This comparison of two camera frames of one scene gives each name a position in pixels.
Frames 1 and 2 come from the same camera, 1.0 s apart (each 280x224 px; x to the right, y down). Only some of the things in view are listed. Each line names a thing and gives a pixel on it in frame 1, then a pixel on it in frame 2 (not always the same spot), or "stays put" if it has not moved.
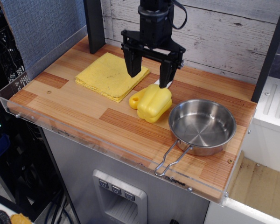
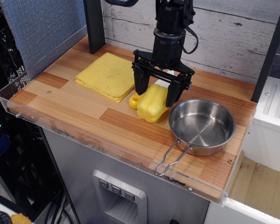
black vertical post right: (275, 44) stays put
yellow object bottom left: (19, 219) stays put
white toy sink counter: (268, 142) stays put
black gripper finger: (133, 59) to (142, 78)
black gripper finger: (167, 71) to (176, 90)
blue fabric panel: (43, 29) stays put
